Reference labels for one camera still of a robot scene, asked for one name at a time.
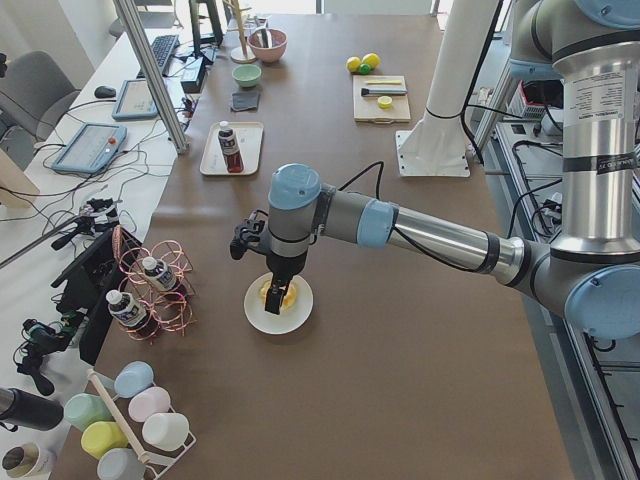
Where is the yellow plastic knife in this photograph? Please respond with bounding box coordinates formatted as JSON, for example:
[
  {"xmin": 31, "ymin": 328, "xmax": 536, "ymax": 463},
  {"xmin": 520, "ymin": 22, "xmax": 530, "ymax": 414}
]
[{"xmin": 365, "ymin": 78, "xmax": 403, "ymax": 85}]

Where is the pink cup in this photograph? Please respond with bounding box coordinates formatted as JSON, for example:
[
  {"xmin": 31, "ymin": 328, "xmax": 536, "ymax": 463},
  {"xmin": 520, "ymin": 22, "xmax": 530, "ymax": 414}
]
[{"xmin": 128, "ymin": 386, "xmax": 171, "ymax": 423}]

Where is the mint cup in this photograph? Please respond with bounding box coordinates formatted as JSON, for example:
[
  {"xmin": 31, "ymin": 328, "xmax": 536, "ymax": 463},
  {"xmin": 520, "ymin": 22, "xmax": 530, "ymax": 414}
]
[{"xmin": 64, "ymin": 393, "xmax": 113, "ymax": 432}]

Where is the blue teach pendant far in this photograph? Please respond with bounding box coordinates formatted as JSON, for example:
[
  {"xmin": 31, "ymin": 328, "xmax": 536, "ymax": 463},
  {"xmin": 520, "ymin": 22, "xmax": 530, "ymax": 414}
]
[{"xmin": 111, "ymin": 79, "xmax": 158, "ymax": 121}]

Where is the green lime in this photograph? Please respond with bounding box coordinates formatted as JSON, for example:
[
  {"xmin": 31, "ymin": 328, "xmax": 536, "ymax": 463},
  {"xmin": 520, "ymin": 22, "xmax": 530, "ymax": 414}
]
[{"xmin": 358, "ymin": 63, "xmax": 372, "ymax": 75}]

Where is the yellow green cup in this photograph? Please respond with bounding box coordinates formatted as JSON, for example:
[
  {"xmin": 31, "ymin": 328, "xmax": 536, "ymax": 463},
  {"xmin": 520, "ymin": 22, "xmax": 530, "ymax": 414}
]
[{"xmin": 81, "ymin": 421, "xmax": 129, "ymax": 460}]

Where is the mint green bowl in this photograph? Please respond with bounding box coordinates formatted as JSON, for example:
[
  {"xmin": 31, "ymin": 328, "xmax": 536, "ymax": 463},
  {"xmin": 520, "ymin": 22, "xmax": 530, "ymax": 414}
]
[{"xmin": 232, "ymin": 64, "xmax": 262, "ymax": 88}]

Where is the bottle in rack lower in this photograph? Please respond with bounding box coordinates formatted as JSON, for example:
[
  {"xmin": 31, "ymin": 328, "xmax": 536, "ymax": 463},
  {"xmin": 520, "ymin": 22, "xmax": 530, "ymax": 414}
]
[{"xmin": 105, "ymin": 290, "xmax": 149, "ymax": 328}]

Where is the bottle in rack upper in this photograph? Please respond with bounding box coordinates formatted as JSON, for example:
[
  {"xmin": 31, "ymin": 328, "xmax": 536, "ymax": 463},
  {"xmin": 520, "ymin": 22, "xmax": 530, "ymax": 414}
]
[{"xmin": 142, "ymin": 256, "xmax": 179, "ymax": 292}]

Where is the white cup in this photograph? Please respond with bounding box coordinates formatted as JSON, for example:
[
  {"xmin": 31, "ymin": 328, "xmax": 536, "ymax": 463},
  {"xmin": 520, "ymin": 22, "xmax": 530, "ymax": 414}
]
[{"xmin": 142, "ymin": 412, "xmax": 190, "ymax": 451}]

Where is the blue cup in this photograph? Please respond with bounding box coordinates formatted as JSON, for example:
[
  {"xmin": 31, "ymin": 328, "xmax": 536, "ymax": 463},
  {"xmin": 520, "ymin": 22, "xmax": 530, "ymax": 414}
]
[{"xmin": 114, "ymin": 361, "xmax": 154, "ymax": 398}]

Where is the cream rectangular tray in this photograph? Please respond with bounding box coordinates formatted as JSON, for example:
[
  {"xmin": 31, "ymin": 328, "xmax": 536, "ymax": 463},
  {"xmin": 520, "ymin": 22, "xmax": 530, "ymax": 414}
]
[{"xmin": 200, "ymin": 121, "xmax": 264, "ymax": 176}]

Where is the camera mount black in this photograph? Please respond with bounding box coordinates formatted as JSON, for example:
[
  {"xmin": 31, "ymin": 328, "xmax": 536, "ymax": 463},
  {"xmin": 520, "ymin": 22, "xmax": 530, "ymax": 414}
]
[{"xmin": 229, "ymin": 209, "xmax": 271, "ymax": 260}]

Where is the blue teach pendant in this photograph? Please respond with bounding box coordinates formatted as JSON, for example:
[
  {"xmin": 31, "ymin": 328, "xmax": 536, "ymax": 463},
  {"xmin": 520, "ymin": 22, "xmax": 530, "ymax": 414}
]
[
  {"xmin": 51, "ymin": 123, "xmax": 127, "ymax": 175},
  {"xmin": 111, "ymin": 79, "xmax": 158, "ymax": 121}
]

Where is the steel tin can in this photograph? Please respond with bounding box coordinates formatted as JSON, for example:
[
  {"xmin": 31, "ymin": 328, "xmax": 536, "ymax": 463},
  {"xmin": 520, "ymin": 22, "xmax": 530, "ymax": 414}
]
[{"xmin": 1, "ymin": 442, "xmax": 57, "ymax": 479}]

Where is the steel ice scoop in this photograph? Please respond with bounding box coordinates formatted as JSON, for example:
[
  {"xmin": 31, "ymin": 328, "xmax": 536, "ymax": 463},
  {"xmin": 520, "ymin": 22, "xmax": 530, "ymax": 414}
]
[{"xmin": 255, "ymin": 26, "xmax": 271, "ymax": 48}]

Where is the wooden cutting board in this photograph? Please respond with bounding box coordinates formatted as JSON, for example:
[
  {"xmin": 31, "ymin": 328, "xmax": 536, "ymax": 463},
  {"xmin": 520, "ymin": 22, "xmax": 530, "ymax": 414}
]
[{"xmin": 352, "ymin": 75, "xmax": 411, "ymax": 123}]

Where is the black computer mouse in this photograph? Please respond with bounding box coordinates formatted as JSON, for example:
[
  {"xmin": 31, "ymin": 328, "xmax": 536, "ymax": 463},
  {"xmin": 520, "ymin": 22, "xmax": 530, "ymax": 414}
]
[{"xmin": 94, "ymin": 86, "xmax": 117, "ymax": 99}]

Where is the grey cup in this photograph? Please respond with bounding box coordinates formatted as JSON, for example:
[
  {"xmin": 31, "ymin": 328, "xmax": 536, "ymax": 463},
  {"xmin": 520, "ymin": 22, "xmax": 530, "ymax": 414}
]
[{"xmin": 97, "ymin": 448, "xmax": 146, "ymax": 480}]

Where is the bottle in rack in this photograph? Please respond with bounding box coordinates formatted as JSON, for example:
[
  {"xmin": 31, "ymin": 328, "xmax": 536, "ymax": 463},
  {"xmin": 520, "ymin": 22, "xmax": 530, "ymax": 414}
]
[
  {"xmin": 142, "ymin": 256, "xmax": 179, "ymax": 292},
  {"xmin": 105, "ymin": 290, "xmax": 149, "ymax": 328}
]

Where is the lemon half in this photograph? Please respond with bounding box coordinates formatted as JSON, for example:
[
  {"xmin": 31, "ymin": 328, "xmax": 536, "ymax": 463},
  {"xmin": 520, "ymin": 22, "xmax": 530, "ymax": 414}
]
[{"xmin": 377, "ymin": 96, "xmax": 393, "ymax": 109}]

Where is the black keyboard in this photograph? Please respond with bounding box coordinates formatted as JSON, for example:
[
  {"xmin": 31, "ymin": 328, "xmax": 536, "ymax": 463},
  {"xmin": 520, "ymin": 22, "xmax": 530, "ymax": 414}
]
[{"xmin": 151, "ymin": 34, "xmax": 179, "ymax": 77}]

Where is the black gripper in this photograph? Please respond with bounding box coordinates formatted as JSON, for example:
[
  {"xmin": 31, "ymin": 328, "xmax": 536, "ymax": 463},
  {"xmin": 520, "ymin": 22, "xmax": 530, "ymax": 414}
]
[{"xmin": 265, "ymin": 252, "xmax": 306, "ymax": 315}]

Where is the glazed twisted donut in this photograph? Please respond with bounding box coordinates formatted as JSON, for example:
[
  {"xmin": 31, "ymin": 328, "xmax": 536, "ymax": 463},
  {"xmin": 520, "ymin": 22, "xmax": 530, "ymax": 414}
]
[{"xmin": 259, "ymin": 281, "xmax": 297, "ymax": 310}]

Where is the dark drink bottle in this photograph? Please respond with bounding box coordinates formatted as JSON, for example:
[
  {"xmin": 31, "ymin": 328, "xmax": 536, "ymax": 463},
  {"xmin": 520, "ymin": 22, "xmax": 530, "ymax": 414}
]
[{"xmin": 218, "ymin": 121, "xmax": 244, "ymax": 173}]

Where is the dark grey cloth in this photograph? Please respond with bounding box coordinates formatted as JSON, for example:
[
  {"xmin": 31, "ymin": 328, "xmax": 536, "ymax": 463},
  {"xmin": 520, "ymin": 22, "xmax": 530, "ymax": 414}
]
[{"xmin": 230, "ymin": 91, "xmax": 260, "ymax": 112}]

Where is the steel muddler black tip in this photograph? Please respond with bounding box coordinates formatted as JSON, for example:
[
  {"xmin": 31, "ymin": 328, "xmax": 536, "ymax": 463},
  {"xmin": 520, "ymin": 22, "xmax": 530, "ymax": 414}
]
[{"xmin": 360, "ymin": 87, "xmax": 407, "ymax": 97}]

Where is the aluminium frame post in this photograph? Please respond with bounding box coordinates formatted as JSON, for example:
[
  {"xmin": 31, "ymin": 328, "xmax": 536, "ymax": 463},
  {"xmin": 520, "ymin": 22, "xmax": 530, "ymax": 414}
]
[{"xmin": 113, "ymin": 0, "xmax": 189, "ymax": 155}]

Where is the black thermos flask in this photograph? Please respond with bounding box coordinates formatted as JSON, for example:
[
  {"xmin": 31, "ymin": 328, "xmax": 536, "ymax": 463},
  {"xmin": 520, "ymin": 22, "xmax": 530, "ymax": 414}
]
[{"xmin": 1, "ymin": 388, "xmax": 64, "ymax": 432}]

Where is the white pedestal column base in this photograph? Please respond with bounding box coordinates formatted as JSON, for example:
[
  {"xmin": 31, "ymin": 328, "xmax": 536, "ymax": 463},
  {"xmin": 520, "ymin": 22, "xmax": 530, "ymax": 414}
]
[{"xmin": 396, "ymin": 1, "xmax": 502, "ymax": 178}]

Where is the white round plate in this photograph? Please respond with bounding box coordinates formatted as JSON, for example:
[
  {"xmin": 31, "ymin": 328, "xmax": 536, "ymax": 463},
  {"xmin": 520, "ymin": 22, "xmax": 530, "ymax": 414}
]
[{"xmin": 243, "ymin": 273, "xmax": 315, "ymax": 335}]

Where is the whole yellow lemon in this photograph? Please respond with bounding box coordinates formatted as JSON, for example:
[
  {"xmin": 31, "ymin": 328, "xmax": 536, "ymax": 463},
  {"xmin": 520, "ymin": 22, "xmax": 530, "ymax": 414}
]
[{"xmin": 362, "ymin": 53, "xmax": 381, "ymax": 70}]

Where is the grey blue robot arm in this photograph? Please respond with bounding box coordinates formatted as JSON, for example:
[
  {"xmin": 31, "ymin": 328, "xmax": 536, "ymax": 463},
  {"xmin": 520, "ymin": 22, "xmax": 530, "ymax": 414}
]
[{"xmin": 256, "ymin": 1, "xmax": 639, "ymax": 340}]

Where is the pink bowl with ice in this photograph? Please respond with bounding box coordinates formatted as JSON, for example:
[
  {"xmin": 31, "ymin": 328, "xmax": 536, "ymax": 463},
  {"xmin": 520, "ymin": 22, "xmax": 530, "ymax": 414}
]
[{"xmin": 248, "ymin": 28, "xmax": 288, "ymax": 63}]

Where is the wooden mug tree stand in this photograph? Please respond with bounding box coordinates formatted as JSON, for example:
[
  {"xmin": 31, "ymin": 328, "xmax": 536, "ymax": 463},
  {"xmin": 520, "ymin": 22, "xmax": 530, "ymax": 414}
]
[{"xmin": 223, "ymin": 0, "xmax": 256, "ymax": 64}]

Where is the copper wire bottle rack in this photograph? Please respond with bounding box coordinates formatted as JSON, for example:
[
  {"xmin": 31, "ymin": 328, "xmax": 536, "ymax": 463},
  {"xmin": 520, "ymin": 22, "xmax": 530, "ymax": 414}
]
[{"xmin": 112, "ymin": 226, "xmax": 195, "ymax": 341}]

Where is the blue teach pendant near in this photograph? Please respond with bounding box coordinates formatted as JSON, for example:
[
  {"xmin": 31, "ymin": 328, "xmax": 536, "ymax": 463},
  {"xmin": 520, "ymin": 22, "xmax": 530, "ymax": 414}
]
[{"xmin": 51, "ymin": 123, "xmax": 127, "ymax": 175}]

